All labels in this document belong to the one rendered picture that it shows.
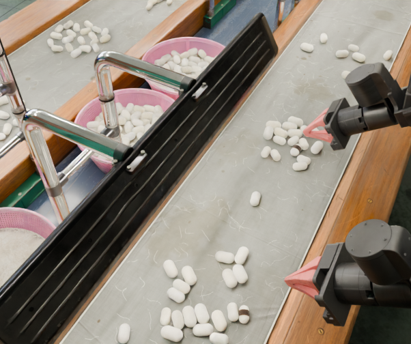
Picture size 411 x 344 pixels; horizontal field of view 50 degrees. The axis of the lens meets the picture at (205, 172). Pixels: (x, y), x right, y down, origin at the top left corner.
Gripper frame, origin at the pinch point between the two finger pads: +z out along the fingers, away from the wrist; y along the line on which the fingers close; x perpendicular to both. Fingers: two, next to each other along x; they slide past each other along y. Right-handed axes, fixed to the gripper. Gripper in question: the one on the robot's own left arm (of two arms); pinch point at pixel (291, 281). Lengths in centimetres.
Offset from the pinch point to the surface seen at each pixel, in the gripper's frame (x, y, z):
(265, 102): -7, -52, 27
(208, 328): 1.4, 9.0, 13.6
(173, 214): -8.8, -9.4, 28.6
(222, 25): -23, -91, 55
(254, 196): -1.6, -20.4, 17.2
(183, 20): -33, -74, 54
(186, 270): -4.3, 1.5, 20.1
